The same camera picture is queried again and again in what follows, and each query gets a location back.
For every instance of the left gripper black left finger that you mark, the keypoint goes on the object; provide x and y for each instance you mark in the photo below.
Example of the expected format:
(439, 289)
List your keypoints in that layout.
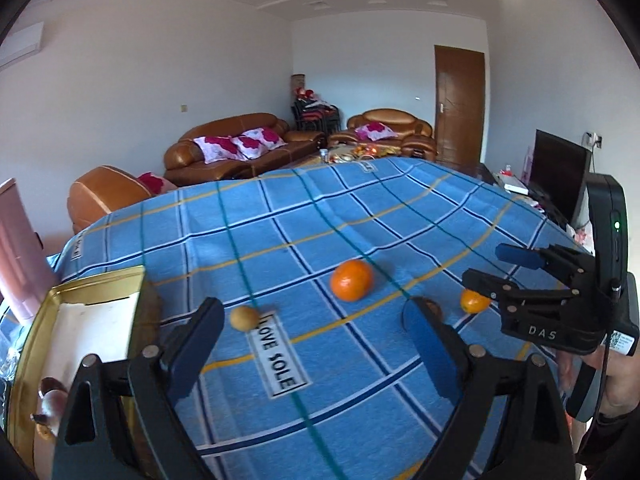
(94, 440)

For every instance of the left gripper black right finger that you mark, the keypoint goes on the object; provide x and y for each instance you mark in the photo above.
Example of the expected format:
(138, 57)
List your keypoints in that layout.
(533, 441)

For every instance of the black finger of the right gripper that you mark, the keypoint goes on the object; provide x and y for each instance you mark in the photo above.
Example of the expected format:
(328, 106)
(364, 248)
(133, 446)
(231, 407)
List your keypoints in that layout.
(569, 266)
(504, 293)

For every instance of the small orange kumquat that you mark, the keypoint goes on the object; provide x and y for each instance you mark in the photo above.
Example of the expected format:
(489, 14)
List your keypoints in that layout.
(474, 303)

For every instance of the small tan longan fruit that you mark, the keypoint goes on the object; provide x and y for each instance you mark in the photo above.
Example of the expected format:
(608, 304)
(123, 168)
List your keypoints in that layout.
(244, 318)

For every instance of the large orange mandarin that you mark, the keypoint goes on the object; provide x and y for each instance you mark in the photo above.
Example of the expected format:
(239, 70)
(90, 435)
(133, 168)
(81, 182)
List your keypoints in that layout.
(352, 280)

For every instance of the person right hand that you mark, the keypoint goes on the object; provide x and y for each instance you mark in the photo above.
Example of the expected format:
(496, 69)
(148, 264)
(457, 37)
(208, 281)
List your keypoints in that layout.
(621, 387)

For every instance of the purple mangosteen fruit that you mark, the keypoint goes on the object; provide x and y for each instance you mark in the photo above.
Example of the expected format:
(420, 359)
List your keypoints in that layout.
(53, 407)

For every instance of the dark brown chestnut in tin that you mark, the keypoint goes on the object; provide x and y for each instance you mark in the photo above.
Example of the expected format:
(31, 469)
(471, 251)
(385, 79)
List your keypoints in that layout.
(48, 384)

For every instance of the black television screen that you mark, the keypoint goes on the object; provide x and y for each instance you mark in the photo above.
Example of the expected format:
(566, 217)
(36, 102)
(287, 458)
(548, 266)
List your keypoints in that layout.
(557, 176)

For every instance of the gold metal tin tray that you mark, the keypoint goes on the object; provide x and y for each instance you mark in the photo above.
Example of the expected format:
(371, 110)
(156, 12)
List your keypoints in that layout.
(113, 314)

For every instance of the pink electric kettle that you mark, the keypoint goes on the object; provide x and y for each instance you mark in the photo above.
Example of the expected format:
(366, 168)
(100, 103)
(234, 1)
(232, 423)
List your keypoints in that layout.
(26, 276)

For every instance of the brown leather armchair far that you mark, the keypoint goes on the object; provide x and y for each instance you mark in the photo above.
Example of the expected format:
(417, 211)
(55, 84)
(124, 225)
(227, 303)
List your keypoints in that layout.
(402, 132)

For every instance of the brown leather armchair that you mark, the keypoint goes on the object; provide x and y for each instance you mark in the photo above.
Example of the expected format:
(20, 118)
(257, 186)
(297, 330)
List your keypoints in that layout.
(402, 132)
(106, 189)

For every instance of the blue plaid tablecloth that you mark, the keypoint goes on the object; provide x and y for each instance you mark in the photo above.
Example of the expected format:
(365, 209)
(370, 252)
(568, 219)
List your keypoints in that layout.
(322, 388)

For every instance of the brown wooden door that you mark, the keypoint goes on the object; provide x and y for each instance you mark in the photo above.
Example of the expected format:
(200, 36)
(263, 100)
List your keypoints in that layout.
(460, 104)

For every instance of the coffee table with snacks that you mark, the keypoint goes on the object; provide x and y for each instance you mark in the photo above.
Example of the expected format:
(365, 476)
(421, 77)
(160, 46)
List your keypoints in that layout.
(340, 153)

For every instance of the brown leather armchair near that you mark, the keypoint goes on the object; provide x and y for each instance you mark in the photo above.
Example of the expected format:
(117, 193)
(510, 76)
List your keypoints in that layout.
(106, 189)

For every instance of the brown leather long sofa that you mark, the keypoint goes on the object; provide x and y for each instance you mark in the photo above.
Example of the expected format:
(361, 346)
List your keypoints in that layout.
(184, 161)

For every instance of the stacked black chairs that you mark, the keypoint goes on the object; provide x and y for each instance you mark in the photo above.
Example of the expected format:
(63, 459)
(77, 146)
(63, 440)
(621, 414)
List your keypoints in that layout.
(313, 114)

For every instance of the pink floral cushion pair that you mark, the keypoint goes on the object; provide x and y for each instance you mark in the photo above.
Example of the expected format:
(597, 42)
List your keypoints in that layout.
(248, 145)

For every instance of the white wall air conditioner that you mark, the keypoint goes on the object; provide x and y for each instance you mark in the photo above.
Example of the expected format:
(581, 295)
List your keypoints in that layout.
(21, 44)

